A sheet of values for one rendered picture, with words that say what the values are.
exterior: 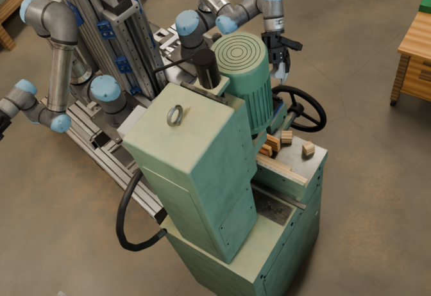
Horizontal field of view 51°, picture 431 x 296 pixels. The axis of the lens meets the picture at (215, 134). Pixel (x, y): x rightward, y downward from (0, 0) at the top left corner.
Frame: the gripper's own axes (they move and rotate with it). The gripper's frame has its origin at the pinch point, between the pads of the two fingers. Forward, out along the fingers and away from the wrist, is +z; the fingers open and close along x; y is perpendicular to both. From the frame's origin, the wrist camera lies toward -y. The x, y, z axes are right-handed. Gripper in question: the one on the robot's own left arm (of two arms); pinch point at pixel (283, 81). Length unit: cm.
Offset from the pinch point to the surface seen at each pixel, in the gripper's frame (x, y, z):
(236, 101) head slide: 29.1, 40.0, -6.9
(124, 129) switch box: 21, 72, -6
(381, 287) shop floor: 6, -46, 118
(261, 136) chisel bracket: 8.1, 18.2, 15.8
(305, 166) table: 12.8, 2.8, 31.7
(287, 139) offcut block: 3.4, 3.0, 22.6
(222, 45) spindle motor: 21.9, 38.3, -22.5
